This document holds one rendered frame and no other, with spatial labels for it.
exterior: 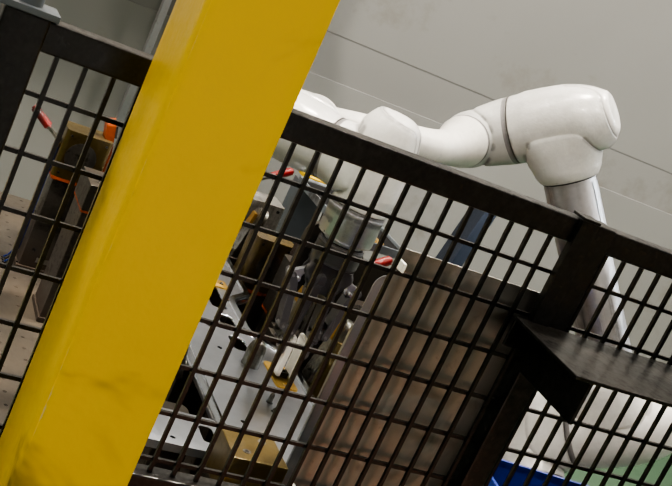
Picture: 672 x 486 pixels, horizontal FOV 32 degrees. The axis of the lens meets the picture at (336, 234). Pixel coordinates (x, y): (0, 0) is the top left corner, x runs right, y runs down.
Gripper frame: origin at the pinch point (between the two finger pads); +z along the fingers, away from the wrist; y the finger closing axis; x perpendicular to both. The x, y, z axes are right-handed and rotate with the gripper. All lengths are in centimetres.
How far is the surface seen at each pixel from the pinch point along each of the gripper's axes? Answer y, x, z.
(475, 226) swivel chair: -176, -246, 23
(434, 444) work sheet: 7, 55, -16
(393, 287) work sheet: 20, 55, -32
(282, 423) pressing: -0.6, 6.3, 8.8
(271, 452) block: 10.4, 27.9, 2.9
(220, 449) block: 16.8, 26.6, 4.8
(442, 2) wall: -154, -316, -52
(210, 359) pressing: 7.6, -10.5, 8.8
